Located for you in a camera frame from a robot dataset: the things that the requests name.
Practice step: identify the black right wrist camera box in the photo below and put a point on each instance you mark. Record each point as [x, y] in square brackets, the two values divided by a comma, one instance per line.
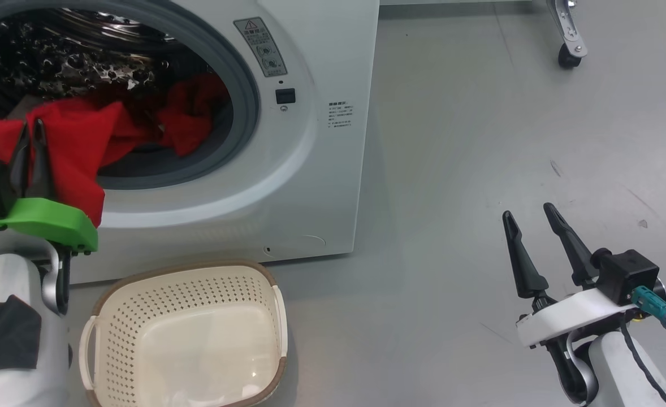
[627, 274]

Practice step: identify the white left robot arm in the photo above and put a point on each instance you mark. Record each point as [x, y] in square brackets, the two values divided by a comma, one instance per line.
[5, 271]

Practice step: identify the cream perforated laundry basket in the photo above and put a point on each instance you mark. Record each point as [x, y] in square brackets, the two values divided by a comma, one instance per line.
[197, 350]

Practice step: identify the small printed text sticker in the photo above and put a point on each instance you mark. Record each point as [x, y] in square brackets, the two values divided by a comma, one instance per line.
[340, 115]

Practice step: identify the metal cart leg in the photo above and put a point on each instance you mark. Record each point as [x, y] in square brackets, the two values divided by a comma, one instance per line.
[567, 25]

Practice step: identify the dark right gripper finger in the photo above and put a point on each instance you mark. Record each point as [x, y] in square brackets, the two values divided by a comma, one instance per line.
[528, 280]
[577, 257]

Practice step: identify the black caster wheel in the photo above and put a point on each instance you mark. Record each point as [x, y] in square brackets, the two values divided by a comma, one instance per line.
[569, 56]

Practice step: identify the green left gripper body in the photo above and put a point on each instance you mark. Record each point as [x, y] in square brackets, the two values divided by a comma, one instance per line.
[44, 220]

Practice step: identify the round drain filter cover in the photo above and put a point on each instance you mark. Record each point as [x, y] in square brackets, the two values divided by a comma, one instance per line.
[296, 246]

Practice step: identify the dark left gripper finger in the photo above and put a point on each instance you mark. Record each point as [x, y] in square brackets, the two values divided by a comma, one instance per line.
[42, 169]
[19, 175]

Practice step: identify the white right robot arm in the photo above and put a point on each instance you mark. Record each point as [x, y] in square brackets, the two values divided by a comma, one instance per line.
[610, 373]

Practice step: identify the steel washer drum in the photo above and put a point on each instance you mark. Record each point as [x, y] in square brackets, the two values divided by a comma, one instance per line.
[56, 62]

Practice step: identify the white front-load washing machine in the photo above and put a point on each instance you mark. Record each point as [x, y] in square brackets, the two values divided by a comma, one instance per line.
[310, 198]

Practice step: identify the grey warning label sticker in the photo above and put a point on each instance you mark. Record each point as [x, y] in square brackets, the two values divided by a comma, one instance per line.
[260, 48]

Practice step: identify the red garment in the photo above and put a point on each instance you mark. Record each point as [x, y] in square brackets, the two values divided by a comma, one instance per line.
[78, 147]

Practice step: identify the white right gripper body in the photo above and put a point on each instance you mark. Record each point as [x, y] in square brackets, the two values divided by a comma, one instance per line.
[565, 316]

